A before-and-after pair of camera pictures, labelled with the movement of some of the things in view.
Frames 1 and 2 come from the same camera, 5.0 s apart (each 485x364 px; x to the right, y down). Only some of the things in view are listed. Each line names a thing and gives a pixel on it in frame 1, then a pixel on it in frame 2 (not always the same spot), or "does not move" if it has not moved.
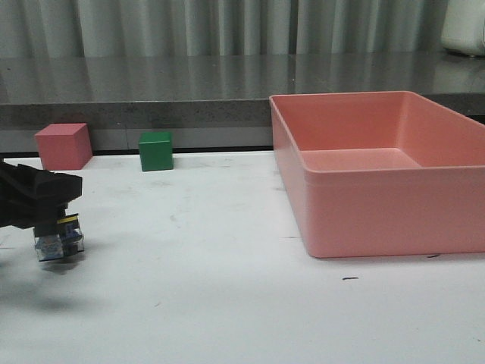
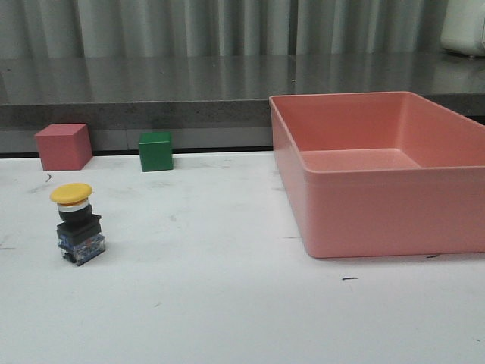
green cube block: x=156 y=151 does not move
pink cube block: x=64 y=146 does not move
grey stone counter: x=212 y=102 does not move
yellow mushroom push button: x=70 y=240 to x=79 y=230
